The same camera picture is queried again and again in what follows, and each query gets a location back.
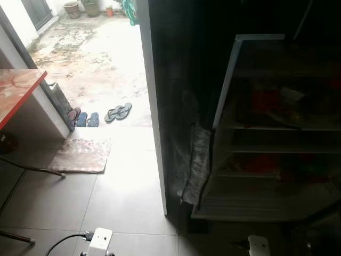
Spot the white packet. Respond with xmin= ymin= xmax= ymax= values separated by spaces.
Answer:
xmin=280 ymin=88 xmax=304 ymax=102

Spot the grey flip-flop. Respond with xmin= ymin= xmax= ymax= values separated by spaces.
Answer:
xmin=104 ymin=106 xmax=126 ymax=123
xmin=115 ymin=102 xmax=133 ymax=119

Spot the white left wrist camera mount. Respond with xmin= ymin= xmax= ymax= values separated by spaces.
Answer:
xmin=85 ymin=228 xmax=113 ymax=256

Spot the brown table leg grey cap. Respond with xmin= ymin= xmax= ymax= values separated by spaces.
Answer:
xmin=0 ymin=229 xmax=36 ymax=245
xmin=0 ymin=156 xmax=66 ymax=178

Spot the grey panelled door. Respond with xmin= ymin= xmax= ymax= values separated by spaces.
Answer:
xmin=21 ymin=0 xmax=54 ymax=30

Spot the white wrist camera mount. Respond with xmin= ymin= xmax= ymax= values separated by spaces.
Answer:
xmin=248 ymin=235 xmax=271 ymax=256
xmin=85 ymin=228 xmax=113 ymax=256

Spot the pinkish brown fuzzy doormat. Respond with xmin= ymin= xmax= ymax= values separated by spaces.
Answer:
xmin=48 ymin=138 xmax=111 ymax=174

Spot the beige plant pot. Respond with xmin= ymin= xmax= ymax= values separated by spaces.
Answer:
xmin=64 ymin=1 xmax=80 ymax=19

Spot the red plastic bag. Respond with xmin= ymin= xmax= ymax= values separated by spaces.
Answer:
xmin=248 ymin=155 xmax=283 ymax=172

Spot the marble pattern table red edge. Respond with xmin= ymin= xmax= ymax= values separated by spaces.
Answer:
xmin=0 ymin=69 xmax=47 ymax=130

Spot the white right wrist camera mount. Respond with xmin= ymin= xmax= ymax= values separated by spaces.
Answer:
xmin=248 ymin=235 xmax=271 ymax=256

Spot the plant pot with green plant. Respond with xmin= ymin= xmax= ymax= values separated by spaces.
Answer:
xmin=81 ymin=0 xmax=101 ymax=18

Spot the dark metal door frame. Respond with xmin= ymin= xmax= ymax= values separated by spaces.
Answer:
xmin=0 ymin=5 xmax=75 ymax=131

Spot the grey patterned cloth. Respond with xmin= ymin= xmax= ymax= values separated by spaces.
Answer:
xmin=170 ymin=91 xmax=212 ymax=206

